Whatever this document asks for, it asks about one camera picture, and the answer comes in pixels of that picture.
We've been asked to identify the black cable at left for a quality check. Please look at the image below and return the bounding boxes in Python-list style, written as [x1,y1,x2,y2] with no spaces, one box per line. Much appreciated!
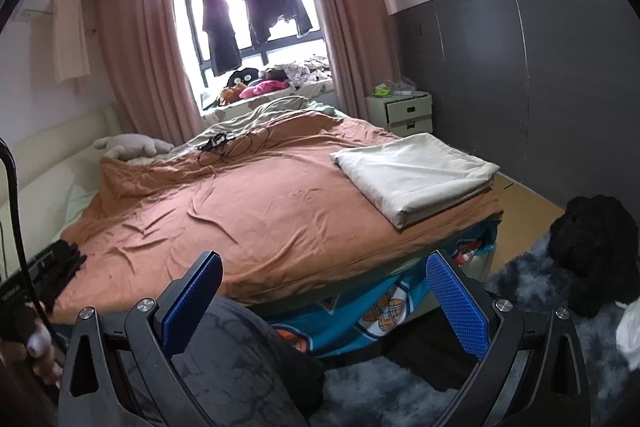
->
[0,138,66,358]

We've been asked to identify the light green pillow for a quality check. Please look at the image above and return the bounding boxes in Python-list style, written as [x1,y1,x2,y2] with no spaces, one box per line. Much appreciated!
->
[65,184,98,223]

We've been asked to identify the black cable on bed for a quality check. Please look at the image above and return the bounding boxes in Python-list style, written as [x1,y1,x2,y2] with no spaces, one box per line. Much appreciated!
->
[195,128,274,168]

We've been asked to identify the cream hanging towel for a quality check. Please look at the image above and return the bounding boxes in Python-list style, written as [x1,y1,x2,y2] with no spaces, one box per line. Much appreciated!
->
[52,0,91,83]

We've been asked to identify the cream padded headboard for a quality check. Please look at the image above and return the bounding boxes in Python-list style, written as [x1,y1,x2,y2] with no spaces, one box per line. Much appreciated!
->
[12,104,122,259]

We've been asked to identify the grey plush toy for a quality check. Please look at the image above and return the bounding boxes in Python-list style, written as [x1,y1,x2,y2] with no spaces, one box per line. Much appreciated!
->
[93,133,175,161]

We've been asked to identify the left pink curtain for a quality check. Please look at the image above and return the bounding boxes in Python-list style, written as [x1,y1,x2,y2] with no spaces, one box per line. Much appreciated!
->
[94,0,204,144]

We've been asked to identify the blue cartoon bed sheet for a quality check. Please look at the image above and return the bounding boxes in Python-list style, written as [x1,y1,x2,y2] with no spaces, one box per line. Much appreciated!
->
[250,213,502,358]

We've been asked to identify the right pink curtain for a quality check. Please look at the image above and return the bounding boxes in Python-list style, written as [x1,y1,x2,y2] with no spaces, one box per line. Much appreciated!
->
[314,0,400,119]

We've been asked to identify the dark grey wardrobe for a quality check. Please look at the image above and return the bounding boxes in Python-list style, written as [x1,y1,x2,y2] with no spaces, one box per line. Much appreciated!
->
[393,0,639,213]

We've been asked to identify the black penguin plush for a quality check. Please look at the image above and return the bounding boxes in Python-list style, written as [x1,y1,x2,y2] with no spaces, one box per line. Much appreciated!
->
[227,67,259,88]

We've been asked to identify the black clothes on bed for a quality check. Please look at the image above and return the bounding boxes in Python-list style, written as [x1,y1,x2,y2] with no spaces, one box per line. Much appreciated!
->
[28,239,87,314]

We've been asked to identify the cream white zip jacket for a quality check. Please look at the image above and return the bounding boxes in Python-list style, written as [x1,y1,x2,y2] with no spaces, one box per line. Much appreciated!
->
[330,133,499,230]

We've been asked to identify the white bedside drawer cabinet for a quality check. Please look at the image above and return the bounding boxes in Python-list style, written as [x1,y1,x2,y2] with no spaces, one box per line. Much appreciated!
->
[367,91,433,138]

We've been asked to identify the pink cloth on sill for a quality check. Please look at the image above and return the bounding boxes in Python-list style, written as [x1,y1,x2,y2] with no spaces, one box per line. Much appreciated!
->
[240,80,290,100]

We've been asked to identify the black fluffy item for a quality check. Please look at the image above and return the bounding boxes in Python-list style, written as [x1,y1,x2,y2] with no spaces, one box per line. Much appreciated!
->
[548,194,639,319]

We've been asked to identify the dark hanging coat left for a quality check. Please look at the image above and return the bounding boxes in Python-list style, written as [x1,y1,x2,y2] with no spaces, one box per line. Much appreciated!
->
[202,0,242,77]

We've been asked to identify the brown bed blanket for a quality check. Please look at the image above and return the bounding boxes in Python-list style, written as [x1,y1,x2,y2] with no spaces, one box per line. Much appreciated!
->
[51,112,500,324]

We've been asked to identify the pink curtain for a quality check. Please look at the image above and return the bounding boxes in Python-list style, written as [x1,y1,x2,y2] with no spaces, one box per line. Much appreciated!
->
[314,0,400,119]
[94,0,204,144]

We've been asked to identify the dark hanging clothes group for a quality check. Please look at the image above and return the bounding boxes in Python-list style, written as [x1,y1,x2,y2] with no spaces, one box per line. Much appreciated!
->
[243,0,312,49]

